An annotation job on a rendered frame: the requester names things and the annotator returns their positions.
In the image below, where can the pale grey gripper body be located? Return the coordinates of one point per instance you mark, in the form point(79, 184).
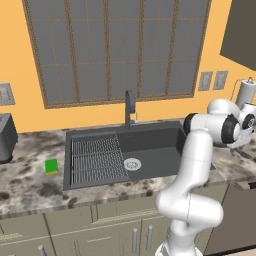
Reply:
point(242, 137)

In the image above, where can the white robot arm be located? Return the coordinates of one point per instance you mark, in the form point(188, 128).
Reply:
point(196, 156)

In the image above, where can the dark grey sink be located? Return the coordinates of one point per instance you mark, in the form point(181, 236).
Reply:
point(156, 146)

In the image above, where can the white round sink drain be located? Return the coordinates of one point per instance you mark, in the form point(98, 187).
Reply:
point(132, 164)

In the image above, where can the olive panel under sink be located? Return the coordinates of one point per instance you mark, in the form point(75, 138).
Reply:
point(126, 208)

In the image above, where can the grey ribbed sink rack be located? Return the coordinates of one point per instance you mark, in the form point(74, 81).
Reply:
point(96, 160)

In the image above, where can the green and yellow sponge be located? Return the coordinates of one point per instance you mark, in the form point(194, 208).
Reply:
point(51, 165)

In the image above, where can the white paper towel roll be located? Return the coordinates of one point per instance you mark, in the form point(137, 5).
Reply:
point(246, 93)

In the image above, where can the grey dishwasher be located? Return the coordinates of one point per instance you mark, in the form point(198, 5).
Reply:
point(233, 220)

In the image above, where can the olive cupboard door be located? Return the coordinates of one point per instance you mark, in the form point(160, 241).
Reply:
point(156, 233)
point(96, 241)
point(20, 238)

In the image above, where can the dark grey tap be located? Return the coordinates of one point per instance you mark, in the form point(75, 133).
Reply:
point(128, 106)

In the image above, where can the brown framed window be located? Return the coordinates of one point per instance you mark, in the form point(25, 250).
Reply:
point(116, 50)

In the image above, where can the olive drawer front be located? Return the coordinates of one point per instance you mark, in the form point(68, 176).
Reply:
point(68, 218)

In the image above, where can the grey toaster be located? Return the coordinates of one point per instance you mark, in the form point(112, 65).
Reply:
point(6, 138)

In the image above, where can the grey wall socket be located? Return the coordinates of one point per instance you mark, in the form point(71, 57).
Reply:
point(205, 81)
point(6, 94)
point(220, 80)

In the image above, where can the olive wall cupboard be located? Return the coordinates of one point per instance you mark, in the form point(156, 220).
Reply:
point(240, 31)

